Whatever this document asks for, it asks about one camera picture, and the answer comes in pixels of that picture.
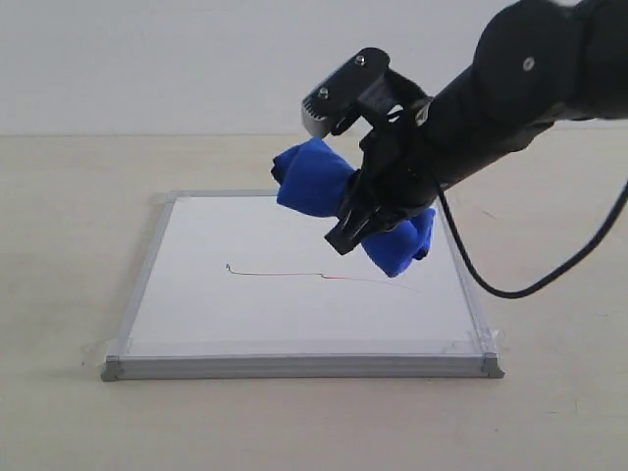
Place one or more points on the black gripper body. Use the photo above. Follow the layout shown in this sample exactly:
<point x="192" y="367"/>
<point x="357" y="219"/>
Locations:
<point x="392" y="184"/>

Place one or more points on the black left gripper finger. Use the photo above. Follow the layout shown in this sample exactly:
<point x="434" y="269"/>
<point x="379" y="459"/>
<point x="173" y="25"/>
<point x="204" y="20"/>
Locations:
<point x="354" y="225"/>

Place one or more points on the blue microfiber cloth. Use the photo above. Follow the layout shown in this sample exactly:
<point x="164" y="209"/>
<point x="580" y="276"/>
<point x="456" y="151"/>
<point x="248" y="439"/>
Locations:
<point x="312" y="178"/>

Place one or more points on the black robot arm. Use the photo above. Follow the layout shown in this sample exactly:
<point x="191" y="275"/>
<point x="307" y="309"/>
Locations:
<point x="536" y="63"/>

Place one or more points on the white aluminium-framed whiteboard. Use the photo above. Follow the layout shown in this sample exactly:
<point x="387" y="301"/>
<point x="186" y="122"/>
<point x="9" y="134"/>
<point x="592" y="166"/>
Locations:
<point x="235" y="286"/>

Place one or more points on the clear tape front-right corner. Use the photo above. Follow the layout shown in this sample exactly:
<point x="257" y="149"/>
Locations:
<point x="482" y="342"/>

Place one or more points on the clear tape front-left corner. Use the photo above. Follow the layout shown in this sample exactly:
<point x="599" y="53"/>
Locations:
<point x="94" y="354"/>

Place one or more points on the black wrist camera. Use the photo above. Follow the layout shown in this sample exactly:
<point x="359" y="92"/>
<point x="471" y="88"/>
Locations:
<point x="364" y="87"/>

